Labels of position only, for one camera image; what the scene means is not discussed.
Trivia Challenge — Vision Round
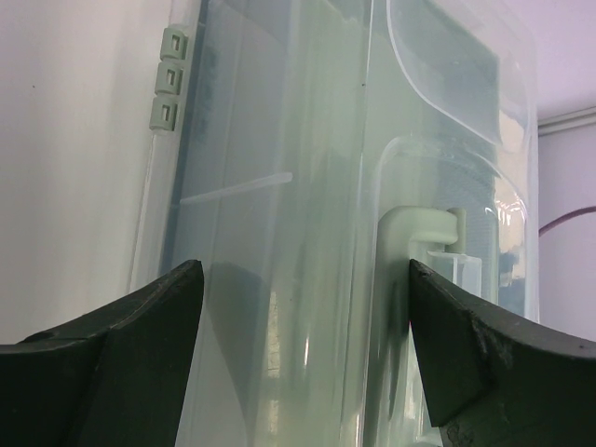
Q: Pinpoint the translucent green tool box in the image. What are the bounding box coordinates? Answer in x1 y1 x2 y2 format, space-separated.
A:
131 1 538 446

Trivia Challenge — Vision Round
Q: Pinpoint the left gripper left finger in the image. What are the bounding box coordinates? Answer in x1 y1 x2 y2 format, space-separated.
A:
1 260 204 446

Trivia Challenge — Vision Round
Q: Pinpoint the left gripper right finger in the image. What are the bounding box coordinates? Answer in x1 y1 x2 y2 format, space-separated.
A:
409 260 595 446

